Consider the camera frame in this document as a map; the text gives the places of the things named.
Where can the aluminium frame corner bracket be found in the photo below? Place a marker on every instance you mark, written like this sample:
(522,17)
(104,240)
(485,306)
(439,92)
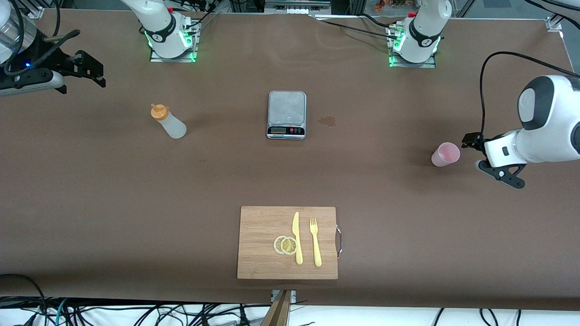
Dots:
(35,12)
(553,25)

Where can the translucent sauce bottle orange cap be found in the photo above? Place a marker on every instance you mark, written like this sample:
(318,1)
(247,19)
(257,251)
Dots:
(172,127)

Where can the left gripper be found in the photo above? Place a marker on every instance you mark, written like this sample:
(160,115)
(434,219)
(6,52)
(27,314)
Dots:
(472,140)

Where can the pink plastic cup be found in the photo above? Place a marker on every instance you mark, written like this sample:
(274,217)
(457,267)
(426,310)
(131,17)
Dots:
(446,154)

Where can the wooden cutting board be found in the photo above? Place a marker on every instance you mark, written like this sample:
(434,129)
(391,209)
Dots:
(258,235)

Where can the yellow plastic fork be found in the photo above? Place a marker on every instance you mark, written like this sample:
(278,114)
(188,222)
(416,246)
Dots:
(316,246)

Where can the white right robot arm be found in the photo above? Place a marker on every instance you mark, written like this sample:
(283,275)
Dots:
(167,47)

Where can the small metal bracket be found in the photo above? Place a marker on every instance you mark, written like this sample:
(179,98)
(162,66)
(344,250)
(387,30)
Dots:
(293,296)

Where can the lemon slice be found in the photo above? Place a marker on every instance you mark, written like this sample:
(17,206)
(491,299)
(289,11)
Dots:
(277,245)
(288,246)

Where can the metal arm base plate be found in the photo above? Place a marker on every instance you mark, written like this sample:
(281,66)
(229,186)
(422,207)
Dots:
(172,59)
(417,65)

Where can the white power strip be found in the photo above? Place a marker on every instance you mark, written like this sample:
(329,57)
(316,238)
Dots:
(297,10)

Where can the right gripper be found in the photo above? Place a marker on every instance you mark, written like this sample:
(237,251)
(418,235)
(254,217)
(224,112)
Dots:
(58,64)

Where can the silver digital kitchen scale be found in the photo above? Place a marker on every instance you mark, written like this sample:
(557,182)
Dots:
(286,131)

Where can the yellow plastic knife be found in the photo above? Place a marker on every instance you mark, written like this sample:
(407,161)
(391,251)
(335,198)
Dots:
(297,235)

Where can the wooden post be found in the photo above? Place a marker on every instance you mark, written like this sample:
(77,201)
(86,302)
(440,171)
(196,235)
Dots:
(277,314)

